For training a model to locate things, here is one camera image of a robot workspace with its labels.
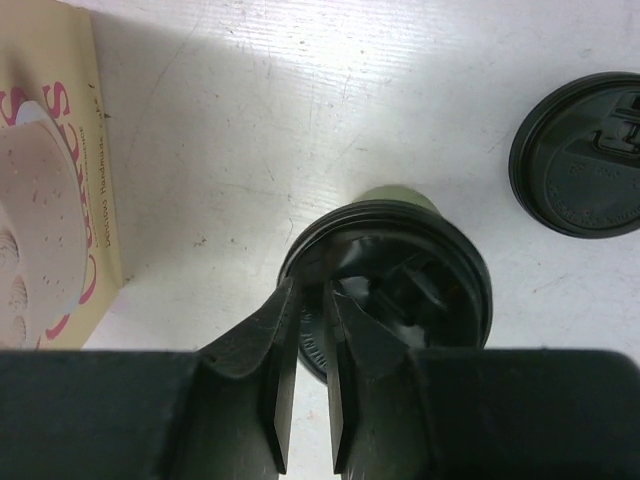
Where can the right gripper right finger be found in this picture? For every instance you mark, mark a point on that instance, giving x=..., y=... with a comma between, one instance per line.
x=398, y=412

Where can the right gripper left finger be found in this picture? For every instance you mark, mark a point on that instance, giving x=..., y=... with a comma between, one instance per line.
x=221, y=412

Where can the black plastic cup lid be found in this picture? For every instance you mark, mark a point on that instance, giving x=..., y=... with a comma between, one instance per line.
x=406, y=266
x=574, y=161

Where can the brown paper takeout bag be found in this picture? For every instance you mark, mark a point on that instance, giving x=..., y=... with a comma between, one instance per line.
x=60, y=259

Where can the green paper coffee cup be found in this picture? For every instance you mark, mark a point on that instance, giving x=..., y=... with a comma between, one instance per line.
x=400, y=193

